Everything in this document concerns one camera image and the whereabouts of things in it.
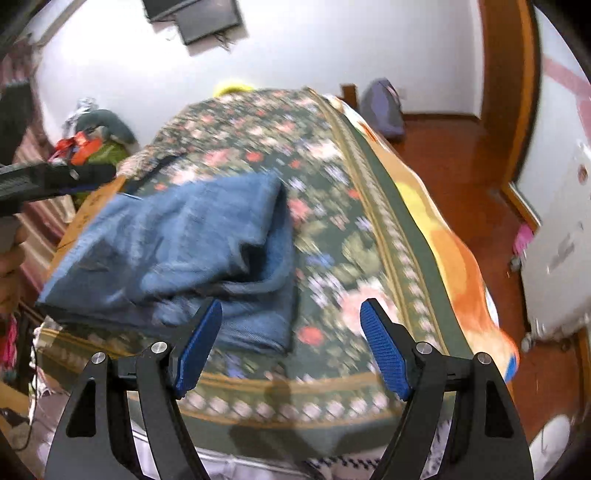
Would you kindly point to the white appliance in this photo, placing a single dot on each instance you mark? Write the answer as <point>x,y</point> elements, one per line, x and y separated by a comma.
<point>561,258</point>

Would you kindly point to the person's left hand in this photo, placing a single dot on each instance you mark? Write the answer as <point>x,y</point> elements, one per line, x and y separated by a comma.
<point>10,272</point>

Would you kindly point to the wooden bed post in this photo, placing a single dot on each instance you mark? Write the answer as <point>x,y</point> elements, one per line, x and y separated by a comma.
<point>349,95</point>

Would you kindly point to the striped pink curtain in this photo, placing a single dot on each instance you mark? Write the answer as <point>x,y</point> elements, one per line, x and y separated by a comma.
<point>41,221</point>

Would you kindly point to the dark floral blanket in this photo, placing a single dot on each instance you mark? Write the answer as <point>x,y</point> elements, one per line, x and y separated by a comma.
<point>332,258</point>

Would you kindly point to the orange flat box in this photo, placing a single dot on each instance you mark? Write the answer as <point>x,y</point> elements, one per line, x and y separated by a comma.
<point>81,147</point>

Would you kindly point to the wooden lap desk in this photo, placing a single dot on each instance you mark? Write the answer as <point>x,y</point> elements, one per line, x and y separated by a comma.
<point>87,207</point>

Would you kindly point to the grey backpack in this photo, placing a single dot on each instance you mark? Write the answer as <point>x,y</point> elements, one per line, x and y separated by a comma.
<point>383,108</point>

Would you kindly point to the yellow foam tube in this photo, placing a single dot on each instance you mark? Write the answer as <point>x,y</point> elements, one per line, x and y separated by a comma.
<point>233,87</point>

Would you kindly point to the orange printed blanket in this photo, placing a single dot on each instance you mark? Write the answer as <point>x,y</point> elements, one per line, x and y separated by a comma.
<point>461,267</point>

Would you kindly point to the pink floor item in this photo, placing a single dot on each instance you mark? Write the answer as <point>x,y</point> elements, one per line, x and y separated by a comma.
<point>522,240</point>

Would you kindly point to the small black monitor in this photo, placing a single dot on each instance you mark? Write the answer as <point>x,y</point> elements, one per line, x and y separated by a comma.
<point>207,21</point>

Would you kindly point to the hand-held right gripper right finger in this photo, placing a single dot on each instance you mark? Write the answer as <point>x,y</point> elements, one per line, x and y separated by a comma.
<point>385,350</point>

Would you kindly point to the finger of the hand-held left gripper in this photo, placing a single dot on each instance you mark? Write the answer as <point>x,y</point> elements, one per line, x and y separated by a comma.
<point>85,177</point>

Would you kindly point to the blue denim pants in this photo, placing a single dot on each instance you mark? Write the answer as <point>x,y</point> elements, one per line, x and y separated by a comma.
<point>184,249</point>

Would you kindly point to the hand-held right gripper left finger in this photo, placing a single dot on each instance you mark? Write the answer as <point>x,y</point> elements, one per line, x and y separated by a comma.
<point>198,344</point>

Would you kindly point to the pile of pale clothes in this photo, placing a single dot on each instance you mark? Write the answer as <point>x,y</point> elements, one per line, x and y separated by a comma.
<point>84,107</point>

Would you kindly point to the black wall television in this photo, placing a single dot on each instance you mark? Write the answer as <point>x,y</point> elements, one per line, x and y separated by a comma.
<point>171,8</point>

